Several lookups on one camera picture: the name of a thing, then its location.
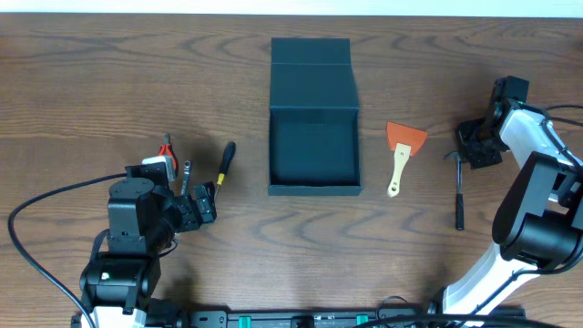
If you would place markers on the silver ring wrench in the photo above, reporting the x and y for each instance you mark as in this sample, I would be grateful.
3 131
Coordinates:
185 180

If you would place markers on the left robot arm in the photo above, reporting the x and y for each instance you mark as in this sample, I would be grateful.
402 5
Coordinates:
144 219

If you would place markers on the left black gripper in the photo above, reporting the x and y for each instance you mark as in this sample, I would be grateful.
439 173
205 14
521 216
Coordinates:
194 211

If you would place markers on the small claw hammer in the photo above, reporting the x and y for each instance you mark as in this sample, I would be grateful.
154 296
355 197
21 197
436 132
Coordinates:
459 200

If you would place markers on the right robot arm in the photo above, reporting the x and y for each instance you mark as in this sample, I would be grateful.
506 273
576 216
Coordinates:
537 229

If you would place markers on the orange scraper wooden handle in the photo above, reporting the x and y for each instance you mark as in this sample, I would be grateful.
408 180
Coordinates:
404 142

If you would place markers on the dark green open box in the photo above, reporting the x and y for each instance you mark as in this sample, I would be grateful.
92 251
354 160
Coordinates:
314 118

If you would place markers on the black yellow screwdriver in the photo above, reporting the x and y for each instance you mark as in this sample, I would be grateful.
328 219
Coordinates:
227 157

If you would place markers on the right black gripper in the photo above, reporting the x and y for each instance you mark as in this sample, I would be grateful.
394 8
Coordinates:
475 161

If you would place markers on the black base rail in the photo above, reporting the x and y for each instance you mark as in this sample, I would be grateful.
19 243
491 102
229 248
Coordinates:
364 319

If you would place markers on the red black pliers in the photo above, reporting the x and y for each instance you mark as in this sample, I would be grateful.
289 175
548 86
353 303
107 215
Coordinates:
166 149

